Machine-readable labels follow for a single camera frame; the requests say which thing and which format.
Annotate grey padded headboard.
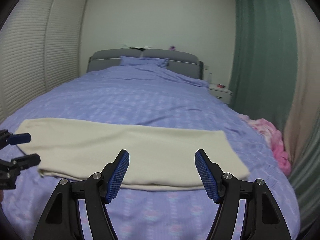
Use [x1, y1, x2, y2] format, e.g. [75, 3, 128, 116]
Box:
[87, 48, 203, 79]

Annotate green curtain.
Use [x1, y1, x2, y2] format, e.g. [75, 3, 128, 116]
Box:
[229, 0, 298, 131]

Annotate pink blanket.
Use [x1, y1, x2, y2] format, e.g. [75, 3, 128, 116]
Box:
[239, 114, 291, 176]

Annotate dark item on headboard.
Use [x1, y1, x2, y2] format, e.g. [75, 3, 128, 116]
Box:
[129, 47, 146, 51]

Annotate cream pants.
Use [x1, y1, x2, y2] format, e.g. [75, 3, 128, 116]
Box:
[17, 118, 249, 191]

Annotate beige curtain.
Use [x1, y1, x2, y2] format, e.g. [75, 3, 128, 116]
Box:
[284, 0, 319, 165]

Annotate clear plastic bottle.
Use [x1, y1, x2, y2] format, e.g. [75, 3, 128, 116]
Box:
[207, 72, 212, 83]

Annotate white nightstand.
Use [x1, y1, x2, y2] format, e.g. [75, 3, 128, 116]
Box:
[209, 84, 233, 105]

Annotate purple pillow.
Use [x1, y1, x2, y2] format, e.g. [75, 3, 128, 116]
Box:
[120, 56, 169, 68]

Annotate purple floral bed cover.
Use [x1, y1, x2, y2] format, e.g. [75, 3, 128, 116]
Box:
[1, 65, 300, 239]

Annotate white louvered wardrobe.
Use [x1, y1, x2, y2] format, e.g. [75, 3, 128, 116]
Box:
[1, 0, 87, 121]

